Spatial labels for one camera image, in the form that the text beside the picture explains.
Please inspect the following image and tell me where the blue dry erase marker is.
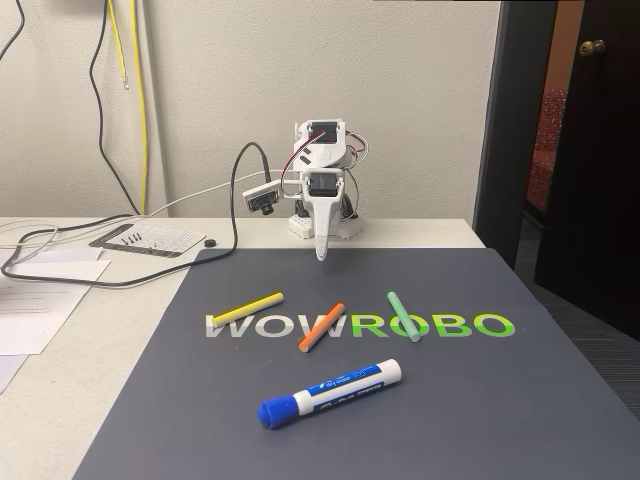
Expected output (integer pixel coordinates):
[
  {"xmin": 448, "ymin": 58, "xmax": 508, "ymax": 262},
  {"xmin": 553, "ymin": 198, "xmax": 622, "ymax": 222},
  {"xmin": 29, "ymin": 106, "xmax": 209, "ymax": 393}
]
[{"xmin": 257, "ymin": 358, "xmax": 403, "ymax": 430}]

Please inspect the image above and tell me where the orange chalk stick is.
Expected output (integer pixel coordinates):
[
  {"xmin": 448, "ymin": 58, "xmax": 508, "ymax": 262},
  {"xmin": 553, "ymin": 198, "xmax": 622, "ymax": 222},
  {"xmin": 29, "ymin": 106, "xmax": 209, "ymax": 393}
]
[{"xmin": 297, "ymin": 301, "xmax": 347, "ymax": 355}]

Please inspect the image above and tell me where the yellow chalk stick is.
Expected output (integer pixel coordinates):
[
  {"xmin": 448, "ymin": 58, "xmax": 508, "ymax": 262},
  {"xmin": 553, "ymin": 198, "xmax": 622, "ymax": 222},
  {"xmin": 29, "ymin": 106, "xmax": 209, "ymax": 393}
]
[{"xmin": 210, "ymin": 291, "xmax": 285, "ymax": 329}]

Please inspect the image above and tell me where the green chalk stick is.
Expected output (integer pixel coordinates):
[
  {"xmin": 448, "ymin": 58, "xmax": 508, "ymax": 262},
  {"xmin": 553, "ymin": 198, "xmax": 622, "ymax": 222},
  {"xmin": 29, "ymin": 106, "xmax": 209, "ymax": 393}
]
[{"xmin": 386, "ymin": 290, "xmax": 423, "ymax": 344}]

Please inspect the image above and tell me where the white lined screw pad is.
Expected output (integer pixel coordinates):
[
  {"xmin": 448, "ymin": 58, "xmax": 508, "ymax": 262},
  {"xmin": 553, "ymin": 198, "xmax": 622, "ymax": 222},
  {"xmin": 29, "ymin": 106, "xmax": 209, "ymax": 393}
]
[{"xmin": 88, "ymin": 223, "xmax": 207, "ymax": 259}]

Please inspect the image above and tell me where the grey WOWROBO mat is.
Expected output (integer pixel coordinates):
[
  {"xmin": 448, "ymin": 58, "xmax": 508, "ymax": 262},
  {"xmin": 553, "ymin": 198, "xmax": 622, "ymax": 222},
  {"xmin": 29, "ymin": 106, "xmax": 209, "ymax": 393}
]
[{"xmin": 72, "ymin": 247, "xmax": 640, "ymax": 480}]

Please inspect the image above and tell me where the dark wooden door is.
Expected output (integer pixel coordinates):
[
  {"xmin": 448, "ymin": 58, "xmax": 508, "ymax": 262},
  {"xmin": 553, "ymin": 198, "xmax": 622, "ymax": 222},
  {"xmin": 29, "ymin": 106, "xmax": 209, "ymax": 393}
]
[{"xmin": 533, "ymin": 0, "xmax": 640, "ymax": 344}]

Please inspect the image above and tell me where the printed paper red text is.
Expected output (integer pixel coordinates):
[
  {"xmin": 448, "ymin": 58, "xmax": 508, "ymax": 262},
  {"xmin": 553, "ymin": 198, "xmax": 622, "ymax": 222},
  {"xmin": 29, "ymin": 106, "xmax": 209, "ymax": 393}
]
[{"xmin": 0, "ymin": 282, "xmax": 85, "ymax": 357}]

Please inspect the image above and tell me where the red white servo wire loop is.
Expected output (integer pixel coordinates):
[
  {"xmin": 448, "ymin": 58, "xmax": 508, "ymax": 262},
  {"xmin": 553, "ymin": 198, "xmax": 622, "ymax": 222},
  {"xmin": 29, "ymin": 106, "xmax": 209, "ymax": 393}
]
[{"xmin": 344, "ymin": 130, "xmax": 372, "ymax": 164}]

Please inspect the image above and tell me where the black camera cable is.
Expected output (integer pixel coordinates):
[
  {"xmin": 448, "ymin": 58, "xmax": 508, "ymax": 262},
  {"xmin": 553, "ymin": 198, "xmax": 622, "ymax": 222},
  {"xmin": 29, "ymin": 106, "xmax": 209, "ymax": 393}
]
[{"xmin": 0, "ymin": 0, "xmax": 274, "ymax": 288}]

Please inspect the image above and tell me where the small camera module board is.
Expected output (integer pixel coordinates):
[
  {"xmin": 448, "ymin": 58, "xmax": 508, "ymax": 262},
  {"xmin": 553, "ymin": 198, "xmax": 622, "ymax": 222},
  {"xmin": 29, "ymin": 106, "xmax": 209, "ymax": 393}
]
[{"xmin": 243, "ymin": 180, "xmax": 281, "ymax": 218}]

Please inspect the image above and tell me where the white cable to arm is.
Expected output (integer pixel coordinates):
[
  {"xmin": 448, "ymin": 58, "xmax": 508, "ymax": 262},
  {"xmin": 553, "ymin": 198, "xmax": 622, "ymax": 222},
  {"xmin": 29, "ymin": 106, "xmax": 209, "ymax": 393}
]
[{"xmin": 144, "ymin": 169, "xmax": 274, "ymax": 217}]

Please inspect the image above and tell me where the dark grey door frame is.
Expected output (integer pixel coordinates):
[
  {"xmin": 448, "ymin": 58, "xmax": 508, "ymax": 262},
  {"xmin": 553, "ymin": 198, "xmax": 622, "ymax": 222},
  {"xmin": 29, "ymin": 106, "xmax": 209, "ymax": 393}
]
[{"xmin": 472, "ymin": 0, "xmax": 560, "ymax": 274}]

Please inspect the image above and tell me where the short yellow wire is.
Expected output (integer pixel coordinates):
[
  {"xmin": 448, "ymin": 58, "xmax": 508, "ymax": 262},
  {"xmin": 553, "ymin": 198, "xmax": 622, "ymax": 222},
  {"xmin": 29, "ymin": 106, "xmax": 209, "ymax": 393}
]
[{"xmin": 107, "ymin": 0, "xmax": 129, "ymax": 91}]

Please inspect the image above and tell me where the white looped table cable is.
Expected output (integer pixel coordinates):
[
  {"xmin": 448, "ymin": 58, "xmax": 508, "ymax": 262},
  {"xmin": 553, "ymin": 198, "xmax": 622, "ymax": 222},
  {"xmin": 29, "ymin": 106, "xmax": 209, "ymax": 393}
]
[{"xmin": 0, "ymin": 222, "xmax": 63, "ymax": 267}]

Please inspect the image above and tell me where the thin black wall cable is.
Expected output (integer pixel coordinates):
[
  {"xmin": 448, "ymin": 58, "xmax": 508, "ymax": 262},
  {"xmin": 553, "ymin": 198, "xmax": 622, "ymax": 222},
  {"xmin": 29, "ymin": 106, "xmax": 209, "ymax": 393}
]
[{"xmin": 0, "ymin": 0, "xmax": 26, "ymax": 61}]

